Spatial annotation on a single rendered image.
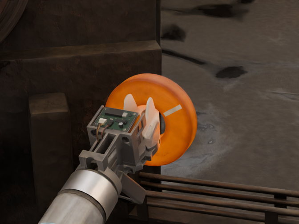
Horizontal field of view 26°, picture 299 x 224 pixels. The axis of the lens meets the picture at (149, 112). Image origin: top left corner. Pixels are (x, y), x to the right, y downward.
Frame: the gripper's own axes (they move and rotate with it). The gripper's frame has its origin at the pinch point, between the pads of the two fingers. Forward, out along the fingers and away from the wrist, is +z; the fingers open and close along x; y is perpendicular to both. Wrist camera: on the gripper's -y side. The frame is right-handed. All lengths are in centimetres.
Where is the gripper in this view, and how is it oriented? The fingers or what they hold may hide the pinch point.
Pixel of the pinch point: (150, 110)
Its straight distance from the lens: 105.8
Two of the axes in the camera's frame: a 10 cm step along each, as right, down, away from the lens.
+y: -1.0, -7.7, -6.3
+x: -9.2, -1.7, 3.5
